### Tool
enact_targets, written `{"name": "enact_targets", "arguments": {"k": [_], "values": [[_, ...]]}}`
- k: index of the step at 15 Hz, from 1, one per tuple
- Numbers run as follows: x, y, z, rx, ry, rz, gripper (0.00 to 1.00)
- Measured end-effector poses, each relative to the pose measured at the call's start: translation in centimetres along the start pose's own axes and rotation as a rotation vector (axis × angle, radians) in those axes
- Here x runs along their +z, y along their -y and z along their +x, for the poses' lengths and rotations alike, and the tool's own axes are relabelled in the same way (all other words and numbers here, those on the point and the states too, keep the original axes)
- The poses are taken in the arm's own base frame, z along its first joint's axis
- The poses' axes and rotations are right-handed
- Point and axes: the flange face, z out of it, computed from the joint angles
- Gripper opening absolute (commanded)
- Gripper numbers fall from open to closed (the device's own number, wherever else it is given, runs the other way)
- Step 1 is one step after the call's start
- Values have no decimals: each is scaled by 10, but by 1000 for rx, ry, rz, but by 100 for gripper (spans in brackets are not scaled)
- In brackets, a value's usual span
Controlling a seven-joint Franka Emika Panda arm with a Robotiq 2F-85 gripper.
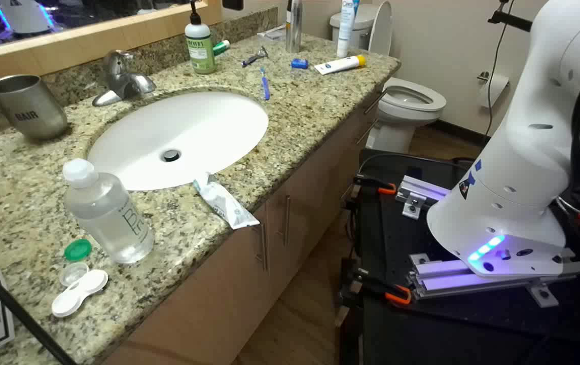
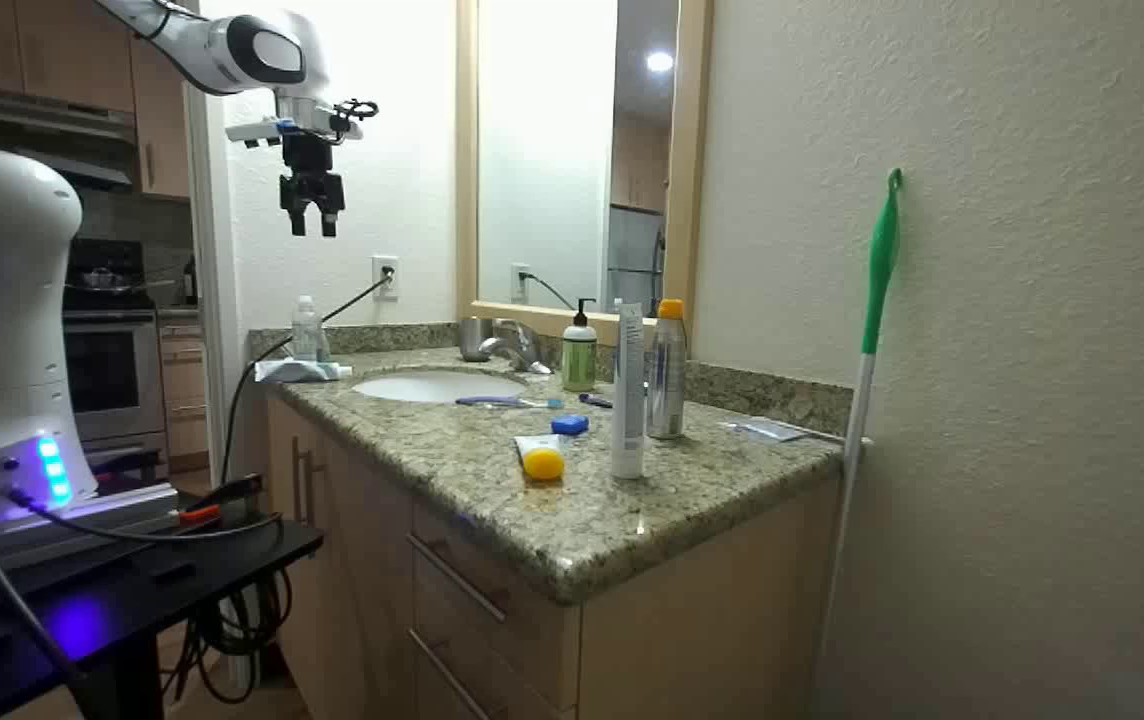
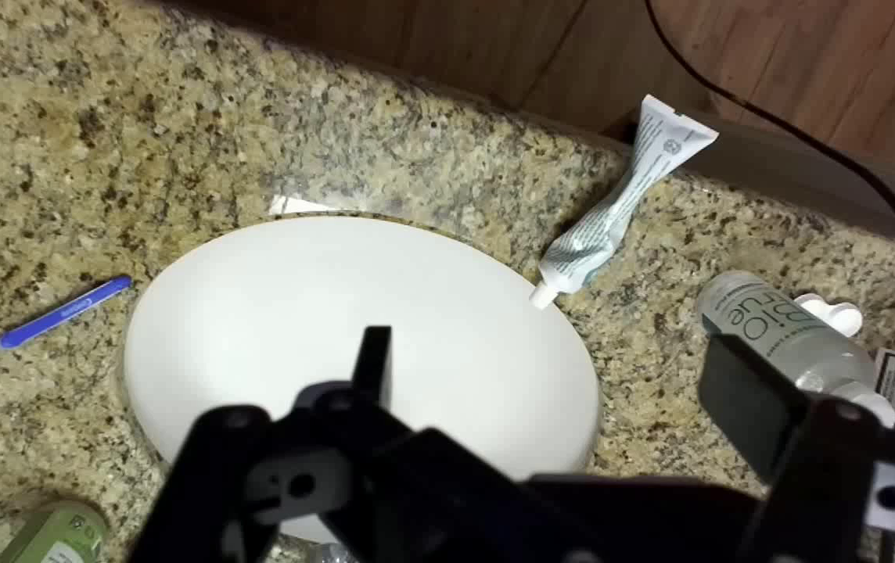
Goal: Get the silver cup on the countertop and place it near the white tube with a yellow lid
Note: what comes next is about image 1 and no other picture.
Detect silver metal cup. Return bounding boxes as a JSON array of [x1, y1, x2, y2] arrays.
[[0, 76, 68, 140]]

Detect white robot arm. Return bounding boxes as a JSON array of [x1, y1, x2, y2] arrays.
[[426, 0, 580, 278]]

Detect squeezed toothpaste tube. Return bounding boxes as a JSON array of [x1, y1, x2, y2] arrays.
[[194, 175, 257, 229]]

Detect white tube yellow cap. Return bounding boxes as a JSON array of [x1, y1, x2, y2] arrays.
[[315, 54, 368, 76]]

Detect tall white tube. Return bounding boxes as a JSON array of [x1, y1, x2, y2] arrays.
[[338, 0, 356, 56]]

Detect blue toothbrush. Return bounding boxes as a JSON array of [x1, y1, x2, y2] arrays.
[[259, 67, 273, 102]]

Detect blue bottle cap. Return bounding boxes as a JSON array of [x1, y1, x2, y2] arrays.
[[290, 59, 311, 69]]

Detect white oval sink basin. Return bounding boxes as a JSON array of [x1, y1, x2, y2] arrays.
[[87, 91, 270, 191]]

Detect black razor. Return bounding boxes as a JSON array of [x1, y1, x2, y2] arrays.
[[241, 46, 268, 67]]

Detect white toilet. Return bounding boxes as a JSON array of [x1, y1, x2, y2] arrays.
[[349, 0, 447, 152]]

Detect wooden vanity cabinet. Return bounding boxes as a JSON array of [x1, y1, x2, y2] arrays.
[[104, 86, 381, 365]]

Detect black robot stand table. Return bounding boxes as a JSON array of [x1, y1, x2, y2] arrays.
[[338, 149, 580, 365]]

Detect orange black clamp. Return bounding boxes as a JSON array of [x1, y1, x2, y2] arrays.
[[352, 265, 417, 308]]

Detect green soap pump bottle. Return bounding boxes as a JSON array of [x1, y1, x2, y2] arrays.
[[184, 3, 217, 76]]

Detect clear plastic bottle white cap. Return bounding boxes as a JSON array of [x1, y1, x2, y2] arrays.
[[63, 158, 155, 263]]

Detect chrome faucet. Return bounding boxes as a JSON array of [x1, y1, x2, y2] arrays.
[[93, 48, 157, 107]]

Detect green cap small container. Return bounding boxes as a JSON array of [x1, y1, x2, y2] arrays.
[[61, 240, 93, 286]]

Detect white contact lens case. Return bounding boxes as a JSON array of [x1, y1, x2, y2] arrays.
[[51, 269, 108, 319]]

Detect wooden framed mirror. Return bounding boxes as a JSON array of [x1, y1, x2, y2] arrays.
[[0, 5, 192, 78]]

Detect black camera pole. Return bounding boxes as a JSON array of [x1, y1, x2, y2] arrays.
[[0, 284, 77, 365]]

